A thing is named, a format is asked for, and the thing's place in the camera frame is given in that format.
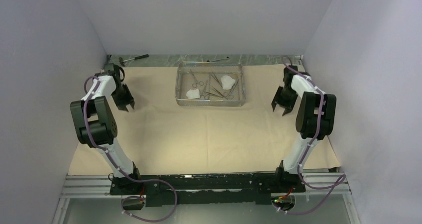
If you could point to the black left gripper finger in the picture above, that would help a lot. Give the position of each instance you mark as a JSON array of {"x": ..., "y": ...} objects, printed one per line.
[
  {"x": 130, "y": 101},
  {"x": 123, "y": 107}
]

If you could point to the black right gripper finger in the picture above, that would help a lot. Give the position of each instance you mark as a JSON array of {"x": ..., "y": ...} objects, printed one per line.
[
  {"x": 287, "y": 111},
  {"x": 274, "y": 104}
]

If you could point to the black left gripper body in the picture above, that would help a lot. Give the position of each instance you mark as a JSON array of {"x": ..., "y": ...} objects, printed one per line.
[{"x": 120, "y": 94}]

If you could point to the aluminium rail frame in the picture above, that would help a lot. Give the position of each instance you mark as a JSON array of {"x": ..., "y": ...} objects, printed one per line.
[{"x": 95, "y": 187}]

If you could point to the silver forceps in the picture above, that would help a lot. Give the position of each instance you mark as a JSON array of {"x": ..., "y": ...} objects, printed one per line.
[{"x": 213, "y": 75}]

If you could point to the silver haemostat clamp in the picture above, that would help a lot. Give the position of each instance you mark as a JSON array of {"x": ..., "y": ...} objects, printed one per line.
[{"x": 230, "y": 96}]

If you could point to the black-handled claw hammer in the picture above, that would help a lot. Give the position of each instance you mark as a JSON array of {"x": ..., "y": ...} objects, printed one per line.
[{"x": 124, "y": 62}]

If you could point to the beige wrapping cloth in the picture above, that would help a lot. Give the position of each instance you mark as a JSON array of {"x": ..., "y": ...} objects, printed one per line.
[{"x": 162, "y": 137}]

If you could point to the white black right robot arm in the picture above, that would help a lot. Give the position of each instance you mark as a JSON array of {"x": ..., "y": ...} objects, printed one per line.
[{"x": 314, "y": 120}]

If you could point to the silver ratchet wrench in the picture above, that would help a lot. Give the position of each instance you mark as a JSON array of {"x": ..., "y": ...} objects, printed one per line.
[{"x": 217, "y": 60}]

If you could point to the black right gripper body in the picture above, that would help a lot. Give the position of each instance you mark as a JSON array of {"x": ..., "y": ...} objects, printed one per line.
[{"x": 287, "y": 97}]

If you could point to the white gauze pad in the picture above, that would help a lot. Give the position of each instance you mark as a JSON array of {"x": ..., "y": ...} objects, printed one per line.
[
  {"x": 193, "y": 94},
  {"x": 227, "y": 82}
]

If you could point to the silver surgical scissors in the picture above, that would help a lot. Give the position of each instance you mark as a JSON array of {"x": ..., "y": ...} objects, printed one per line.
[{"x": 196, "y": 82}]

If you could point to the metal mesh instrument tray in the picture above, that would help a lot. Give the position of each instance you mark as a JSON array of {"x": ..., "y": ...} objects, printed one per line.
[{"x": 212, "y": 95}]

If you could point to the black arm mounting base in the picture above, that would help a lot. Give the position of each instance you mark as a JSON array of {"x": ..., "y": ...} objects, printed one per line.
[{"x": 219, "y": 188}]

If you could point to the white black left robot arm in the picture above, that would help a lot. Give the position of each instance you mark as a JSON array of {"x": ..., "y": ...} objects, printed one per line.
[{"x": 96, "y": 126}]

